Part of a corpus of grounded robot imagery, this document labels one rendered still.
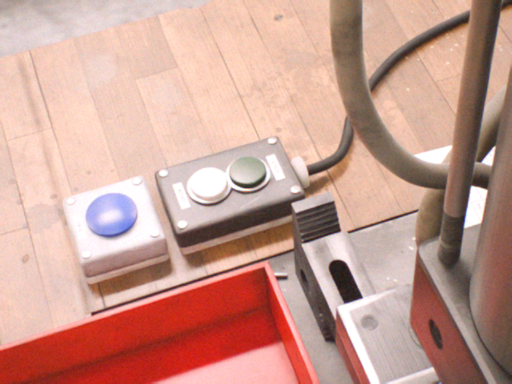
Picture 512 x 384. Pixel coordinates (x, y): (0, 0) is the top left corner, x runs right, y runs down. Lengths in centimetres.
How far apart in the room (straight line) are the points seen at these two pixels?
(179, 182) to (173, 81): 14
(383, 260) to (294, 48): 24
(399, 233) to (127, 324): 23
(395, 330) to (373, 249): 32
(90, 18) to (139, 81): 142
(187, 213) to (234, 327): 10
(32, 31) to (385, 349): 193
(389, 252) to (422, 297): 44
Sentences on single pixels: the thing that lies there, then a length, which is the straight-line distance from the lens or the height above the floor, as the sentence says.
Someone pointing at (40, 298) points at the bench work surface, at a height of 90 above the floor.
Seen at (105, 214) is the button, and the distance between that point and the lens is 82.
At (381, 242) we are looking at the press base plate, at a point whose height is 90.
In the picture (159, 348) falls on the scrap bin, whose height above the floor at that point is 90.
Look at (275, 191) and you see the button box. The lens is 83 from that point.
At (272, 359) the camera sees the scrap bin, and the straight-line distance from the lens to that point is 77.
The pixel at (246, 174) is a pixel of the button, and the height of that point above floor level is 94.
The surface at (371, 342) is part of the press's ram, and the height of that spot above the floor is 114.
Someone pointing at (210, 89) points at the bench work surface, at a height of 90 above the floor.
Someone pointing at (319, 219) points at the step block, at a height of 98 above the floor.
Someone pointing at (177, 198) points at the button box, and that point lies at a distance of 83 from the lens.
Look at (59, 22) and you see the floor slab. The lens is 238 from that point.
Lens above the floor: 159
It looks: 52 degrees down
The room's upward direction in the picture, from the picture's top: 6 degrees counter-clockwise
